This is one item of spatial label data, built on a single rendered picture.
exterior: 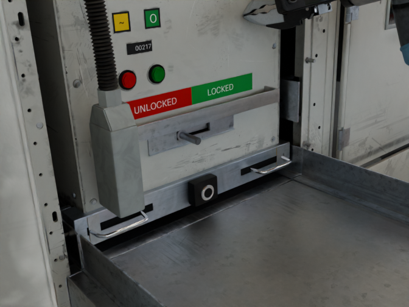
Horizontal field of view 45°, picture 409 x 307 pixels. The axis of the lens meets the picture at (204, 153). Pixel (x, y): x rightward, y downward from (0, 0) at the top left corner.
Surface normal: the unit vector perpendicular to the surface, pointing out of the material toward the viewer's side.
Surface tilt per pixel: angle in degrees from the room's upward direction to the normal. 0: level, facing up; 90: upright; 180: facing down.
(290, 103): 90
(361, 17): 90
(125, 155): 90
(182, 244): 0
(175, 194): 90
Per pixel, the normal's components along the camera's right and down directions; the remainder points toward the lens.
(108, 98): 0.29, 0.34
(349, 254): -0.04, -0.93
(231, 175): 0.63, 0.26
